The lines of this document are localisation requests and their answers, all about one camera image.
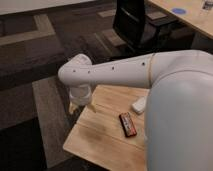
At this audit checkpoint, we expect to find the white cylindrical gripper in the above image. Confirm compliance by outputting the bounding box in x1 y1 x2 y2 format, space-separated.
69 85 96 113

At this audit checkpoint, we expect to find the white sponge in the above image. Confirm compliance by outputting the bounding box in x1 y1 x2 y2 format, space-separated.
132 97 147 114

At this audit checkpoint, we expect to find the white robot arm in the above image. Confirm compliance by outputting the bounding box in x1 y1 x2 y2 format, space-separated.
58 50 213 171

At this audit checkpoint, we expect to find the red snack bar packet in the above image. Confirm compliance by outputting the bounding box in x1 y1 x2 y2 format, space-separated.
119 113 137 137

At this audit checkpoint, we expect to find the black office chair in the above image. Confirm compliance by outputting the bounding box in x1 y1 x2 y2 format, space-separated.
109 0 179 64

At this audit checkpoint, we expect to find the blue round coaster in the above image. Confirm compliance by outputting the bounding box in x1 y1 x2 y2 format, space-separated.
172 8 186 15

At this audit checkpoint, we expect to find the wooden far desk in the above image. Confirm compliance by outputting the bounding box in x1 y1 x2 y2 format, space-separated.
148 0 213 39

